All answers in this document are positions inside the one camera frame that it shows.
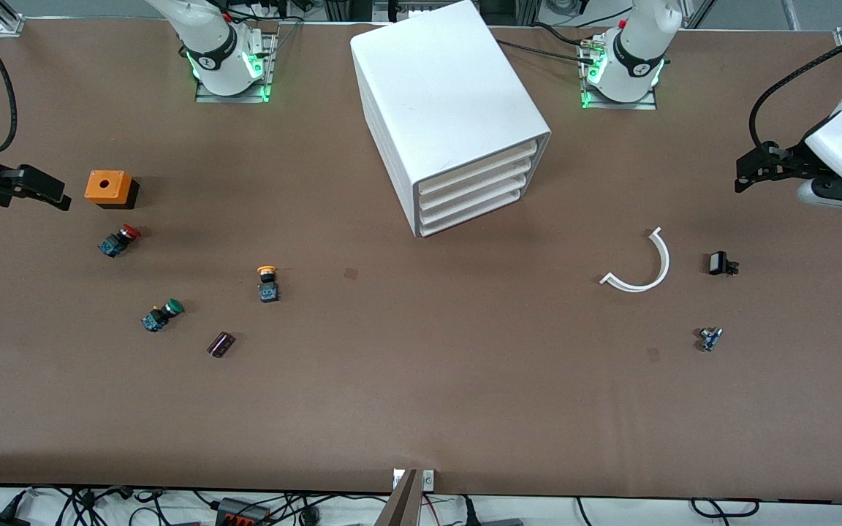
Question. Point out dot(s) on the red push button switch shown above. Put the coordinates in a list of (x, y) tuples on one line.
[(115, 242)]

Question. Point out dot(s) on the white plastic drawer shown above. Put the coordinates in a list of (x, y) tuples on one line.
[(476, 176), (474, 199), (476, 188), (472, 210)]

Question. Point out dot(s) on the yellow push button switch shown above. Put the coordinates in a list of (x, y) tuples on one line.
[(268, 292)]

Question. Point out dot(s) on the black power strip orange switches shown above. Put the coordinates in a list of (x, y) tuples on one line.
[(242, 513)]

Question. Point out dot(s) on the aluminium frame profile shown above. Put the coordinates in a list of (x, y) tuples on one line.
[(6, 16)]

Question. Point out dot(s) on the dark maroon cylindrical capacitor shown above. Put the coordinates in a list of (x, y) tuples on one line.
[(221, 344)]

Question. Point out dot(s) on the white curved plastic strip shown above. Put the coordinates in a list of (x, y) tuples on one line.
[(666, 259)]

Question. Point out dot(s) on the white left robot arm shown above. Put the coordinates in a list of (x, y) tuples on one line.
[(633, 51)]

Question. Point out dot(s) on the orange button enclosure box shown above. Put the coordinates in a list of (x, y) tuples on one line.
[(107, 188)]

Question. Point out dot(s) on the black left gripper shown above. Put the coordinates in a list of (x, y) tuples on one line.
[(791, 158)]

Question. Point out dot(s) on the green push button switch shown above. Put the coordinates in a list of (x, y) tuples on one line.
[(154, 319)]

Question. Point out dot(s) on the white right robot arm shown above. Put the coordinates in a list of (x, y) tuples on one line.
[(209, 44)]

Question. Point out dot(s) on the small black electronic component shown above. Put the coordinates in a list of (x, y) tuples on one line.
[(718, 263)]

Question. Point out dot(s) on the small white bracket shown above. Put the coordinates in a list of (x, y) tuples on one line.
[(428, 478), (397, 478)]

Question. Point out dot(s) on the small blue electronic component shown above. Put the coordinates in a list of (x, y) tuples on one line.
[(710, 339)]

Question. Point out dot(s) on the white drawer cabinet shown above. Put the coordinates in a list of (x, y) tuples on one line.
[(443, 88)]

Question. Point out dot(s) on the brown angled beam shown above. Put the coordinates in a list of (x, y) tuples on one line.
[(403, 504)]

